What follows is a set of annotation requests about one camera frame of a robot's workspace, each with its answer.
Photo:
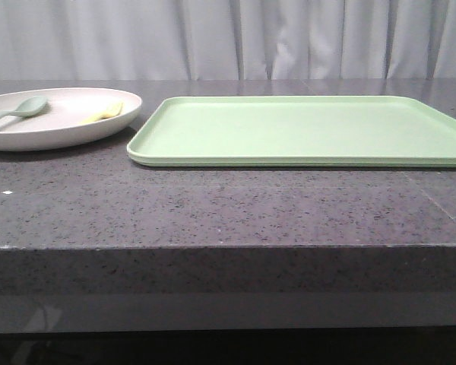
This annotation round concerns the yellow plastic fork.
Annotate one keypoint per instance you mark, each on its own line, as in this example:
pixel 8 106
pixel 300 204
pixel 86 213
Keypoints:
pixel 113 110

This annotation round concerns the beige round plate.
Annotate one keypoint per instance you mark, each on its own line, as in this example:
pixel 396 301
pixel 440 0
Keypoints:
pixel 61 124

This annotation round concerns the light green rectangular tray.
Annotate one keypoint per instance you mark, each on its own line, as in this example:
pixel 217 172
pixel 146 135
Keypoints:
pixel 295 131

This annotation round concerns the sage green spoon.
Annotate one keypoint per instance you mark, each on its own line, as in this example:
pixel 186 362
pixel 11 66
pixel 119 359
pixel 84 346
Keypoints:
pixel 30 107

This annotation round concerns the white pleated curtain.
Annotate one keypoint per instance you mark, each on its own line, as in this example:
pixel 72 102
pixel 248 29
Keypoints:
pixel 226 40

